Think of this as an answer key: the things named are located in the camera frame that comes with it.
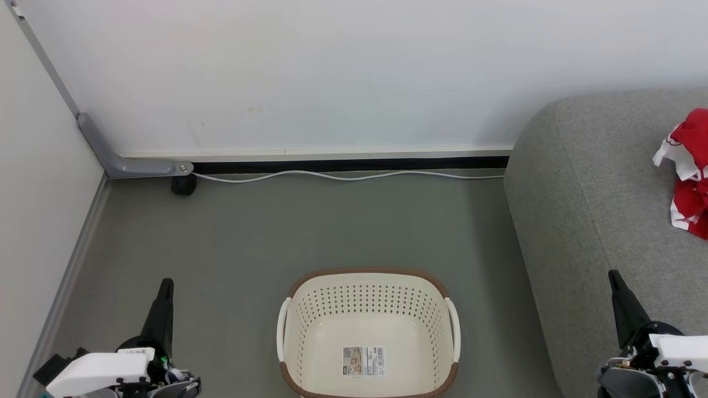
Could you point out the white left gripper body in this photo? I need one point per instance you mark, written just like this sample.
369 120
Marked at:
97 370

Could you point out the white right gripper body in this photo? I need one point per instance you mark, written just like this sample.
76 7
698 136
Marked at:
680 351

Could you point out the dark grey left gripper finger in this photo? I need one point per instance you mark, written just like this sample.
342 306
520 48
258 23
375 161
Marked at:
160 315

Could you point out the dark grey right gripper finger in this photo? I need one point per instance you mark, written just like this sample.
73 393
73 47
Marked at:
628 309

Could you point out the red and white garment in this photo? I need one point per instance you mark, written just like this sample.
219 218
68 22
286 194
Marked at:
694 143

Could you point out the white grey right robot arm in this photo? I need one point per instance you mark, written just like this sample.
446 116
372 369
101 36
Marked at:
636 384

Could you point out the grey fabric sofa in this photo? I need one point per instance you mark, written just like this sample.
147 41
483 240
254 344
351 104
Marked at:
597 221

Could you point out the grey floor skirting strip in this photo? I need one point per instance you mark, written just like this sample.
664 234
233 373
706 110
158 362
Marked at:
61 293

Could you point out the cream perforated laundry basket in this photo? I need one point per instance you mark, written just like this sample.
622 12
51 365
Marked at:
365 309

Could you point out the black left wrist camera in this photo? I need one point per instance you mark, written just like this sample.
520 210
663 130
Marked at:
52 367

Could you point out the grey metal frame bracket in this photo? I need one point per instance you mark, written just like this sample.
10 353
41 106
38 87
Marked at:
119 163

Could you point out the black white wall base rail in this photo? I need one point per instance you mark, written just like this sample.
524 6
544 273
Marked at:
332 165

